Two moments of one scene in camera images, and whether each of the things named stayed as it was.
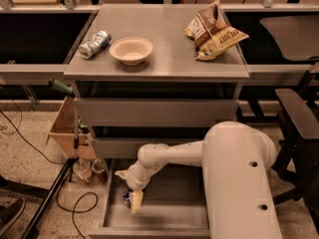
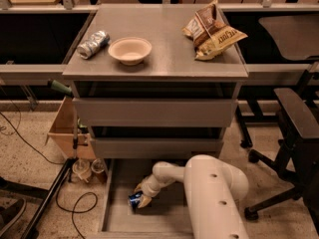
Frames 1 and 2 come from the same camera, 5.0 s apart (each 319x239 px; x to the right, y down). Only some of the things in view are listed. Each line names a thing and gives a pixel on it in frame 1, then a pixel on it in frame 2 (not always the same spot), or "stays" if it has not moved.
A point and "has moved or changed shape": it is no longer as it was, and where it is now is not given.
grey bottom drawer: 173,206 stays
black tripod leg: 32,231 stays
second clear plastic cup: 100,170 stays
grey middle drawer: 129,147 stays
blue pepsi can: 127,199 has moved or changed shape
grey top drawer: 155,112 stays
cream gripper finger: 122,173 to 145,187
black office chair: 296,159 stays
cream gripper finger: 136,199 to 144,201
